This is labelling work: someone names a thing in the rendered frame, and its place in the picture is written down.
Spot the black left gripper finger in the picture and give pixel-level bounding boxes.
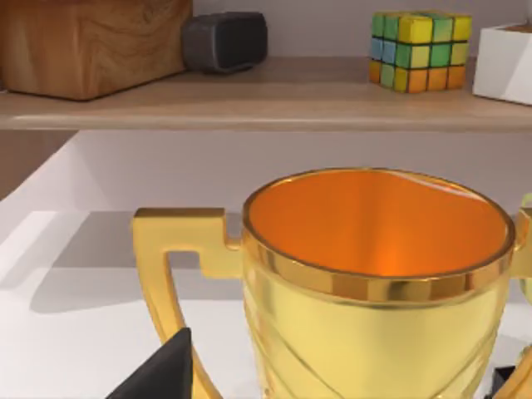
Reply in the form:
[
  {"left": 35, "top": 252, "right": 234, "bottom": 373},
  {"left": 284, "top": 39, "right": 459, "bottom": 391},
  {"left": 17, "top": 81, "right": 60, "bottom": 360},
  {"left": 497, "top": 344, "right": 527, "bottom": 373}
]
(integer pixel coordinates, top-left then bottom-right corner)
[{"left": 104, "top": 327, "right": 195, "bottom": 399}]

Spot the gold trophy cup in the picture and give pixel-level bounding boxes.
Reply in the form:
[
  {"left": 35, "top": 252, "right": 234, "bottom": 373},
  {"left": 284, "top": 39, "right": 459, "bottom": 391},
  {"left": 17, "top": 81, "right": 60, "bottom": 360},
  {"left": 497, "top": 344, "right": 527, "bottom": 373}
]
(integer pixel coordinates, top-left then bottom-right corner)
[{"left": 131, "top": 166, "right": 532, "bottom": 399}]

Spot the wooden shelf board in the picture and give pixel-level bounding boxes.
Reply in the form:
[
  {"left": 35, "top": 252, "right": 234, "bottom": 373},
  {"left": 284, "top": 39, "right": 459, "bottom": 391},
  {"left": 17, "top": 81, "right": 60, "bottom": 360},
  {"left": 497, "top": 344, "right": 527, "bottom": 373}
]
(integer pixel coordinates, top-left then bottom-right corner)
[{"left": 0, "top": 56, "right": 532, "bottom": 134}]

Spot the dark grey rounded box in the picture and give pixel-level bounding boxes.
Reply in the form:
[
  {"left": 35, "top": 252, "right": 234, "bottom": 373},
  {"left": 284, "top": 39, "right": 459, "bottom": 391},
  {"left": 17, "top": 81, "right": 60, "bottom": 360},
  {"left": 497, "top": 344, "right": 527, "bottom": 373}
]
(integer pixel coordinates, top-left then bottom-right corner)
[{"left": 181, "top": 11, "right": 268, "bottom": 76}]

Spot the wooden block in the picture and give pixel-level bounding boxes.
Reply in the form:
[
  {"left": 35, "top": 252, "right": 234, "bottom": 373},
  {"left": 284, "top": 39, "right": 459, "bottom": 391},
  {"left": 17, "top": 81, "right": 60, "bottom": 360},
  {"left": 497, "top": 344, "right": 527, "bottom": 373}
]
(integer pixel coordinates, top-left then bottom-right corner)
[{"left": 0, "top": 0, "right": 194, "bottom": 101}]

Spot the black trophy base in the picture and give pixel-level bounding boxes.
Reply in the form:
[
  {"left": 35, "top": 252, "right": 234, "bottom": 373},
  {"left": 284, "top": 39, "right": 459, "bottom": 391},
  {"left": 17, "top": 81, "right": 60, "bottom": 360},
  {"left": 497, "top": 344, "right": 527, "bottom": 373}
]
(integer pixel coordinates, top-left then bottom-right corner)
[{"left": 492, "top": 365, "right": 517, "bottom": 394}]

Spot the coloured puzzle cube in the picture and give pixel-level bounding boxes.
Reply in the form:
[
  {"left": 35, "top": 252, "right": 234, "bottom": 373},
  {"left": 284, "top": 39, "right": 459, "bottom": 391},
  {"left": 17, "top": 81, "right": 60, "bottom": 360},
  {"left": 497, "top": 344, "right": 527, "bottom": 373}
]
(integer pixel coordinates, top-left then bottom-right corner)
[{"left": 368, "top": 11, "right": 473, "bottom": 95}]

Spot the white square plant pot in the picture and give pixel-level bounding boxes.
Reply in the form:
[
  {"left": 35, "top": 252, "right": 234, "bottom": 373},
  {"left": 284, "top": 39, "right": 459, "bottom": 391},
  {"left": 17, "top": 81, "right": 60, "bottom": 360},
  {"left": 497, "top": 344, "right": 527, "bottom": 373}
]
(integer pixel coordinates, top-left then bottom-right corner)
[{"left": 471, "top": 22, "right": 532, "bottom": 106}]

